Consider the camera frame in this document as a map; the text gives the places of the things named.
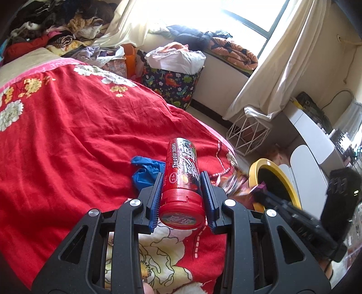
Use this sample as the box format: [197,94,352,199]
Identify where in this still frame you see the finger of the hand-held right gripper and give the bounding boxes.
[254,190,285,211]

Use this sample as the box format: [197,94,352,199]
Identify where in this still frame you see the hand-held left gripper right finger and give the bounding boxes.
[200,170,332,294]

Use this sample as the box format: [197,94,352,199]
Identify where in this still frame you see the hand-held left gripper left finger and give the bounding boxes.
[31,172,164,294]

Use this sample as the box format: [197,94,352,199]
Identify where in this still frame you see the yellow trash bin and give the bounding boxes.
[248,158,303,212]

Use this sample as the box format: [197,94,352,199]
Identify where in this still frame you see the purple snack wrapper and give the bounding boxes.
[222,171,269,199]

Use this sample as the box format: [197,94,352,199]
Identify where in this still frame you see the red plastic bottle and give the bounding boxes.
[158,137,206,231]

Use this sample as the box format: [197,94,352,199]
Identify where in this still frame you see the person's right forearm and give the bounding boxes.
[319,254,335,281]

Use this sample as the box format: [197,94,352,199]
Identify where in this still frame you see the blue plastic bag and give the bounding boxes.
[130,155,166,193]

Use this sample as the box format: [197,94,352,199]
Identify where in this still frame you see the cardboard box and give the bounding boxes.
[264,144,292,166]

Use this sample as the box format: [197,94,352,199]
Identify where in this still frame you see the white chair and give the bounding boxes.
[278,144,332,210]

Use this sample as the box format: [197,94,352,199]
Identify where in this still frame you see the black cosmetics organizer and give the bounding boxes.
[327,128,362,171]

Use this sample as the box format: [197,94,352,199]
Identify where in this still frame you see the white vanity desk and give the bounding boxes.
[285,108,345,165]

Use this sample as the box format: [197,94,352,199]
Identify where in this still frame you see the vanity mirror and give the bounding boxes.
[333,90,362,137]

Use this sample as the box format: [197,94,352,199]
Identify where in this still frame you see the black bag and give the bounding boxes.
[295,91,333,132]

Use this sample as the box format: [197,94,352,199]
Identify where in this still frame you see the red floral blanket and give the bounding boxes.
[0,58,241,294]

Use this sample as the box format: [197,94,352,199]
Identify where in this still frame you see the dinosaur print laundry basket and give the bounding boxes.
[141,60,203,111]

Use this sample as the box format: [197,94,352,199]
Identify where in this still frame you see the cream curtain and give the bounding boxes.
[93,0,168,49]
[223,0,338,121]

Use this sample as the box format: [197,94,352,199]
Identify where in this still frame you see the floral storage box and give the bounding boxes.
[101,56,128,79]

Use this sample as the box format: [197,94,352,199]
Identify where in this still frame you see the white plastic bag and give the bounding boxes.
[144,47,207,76]

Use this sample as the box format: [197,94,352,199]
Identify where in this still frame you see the orange bag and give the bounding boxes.
[123,43,140,80]

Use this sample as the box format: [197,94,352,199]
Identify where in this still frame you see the orange patterned quilt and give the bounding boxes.
[209,36,259,72]

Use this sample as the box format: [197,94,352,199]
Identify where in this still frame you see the orange cloth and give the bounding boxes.
[157,42,190,55]

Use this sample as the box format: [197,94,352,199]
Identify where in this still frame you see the lilac white cloth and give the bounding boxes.
[70,45,125,67]

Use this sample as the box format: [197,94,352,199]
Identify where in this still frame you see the black jacket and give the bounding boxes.
[166,24,233,50]

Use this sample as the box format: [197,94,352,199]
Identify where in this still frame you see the window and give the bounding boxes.
[158,0,292,57]

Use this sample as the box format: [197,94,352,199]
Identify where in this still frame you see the beige pillow pink band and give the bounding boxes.
[0,47,66,89]

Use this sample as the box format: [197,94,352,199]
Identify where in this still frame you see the red garment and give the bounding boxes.
[4,35,52,63]

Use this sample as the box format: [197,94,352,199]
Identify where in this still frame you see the pile of dark clothes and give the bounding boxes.
[6,0,118,51]

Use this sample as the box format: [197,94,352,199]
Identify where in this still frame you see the white wire basket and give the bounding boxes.
[226,105,274,156]

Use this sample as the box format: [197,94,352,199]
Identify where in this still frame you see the wall cable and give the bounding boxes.
[343,50,357,84]

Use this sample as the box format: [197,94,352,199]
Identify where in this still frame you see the beige wall hose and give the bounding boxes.
[336,34,362,46]

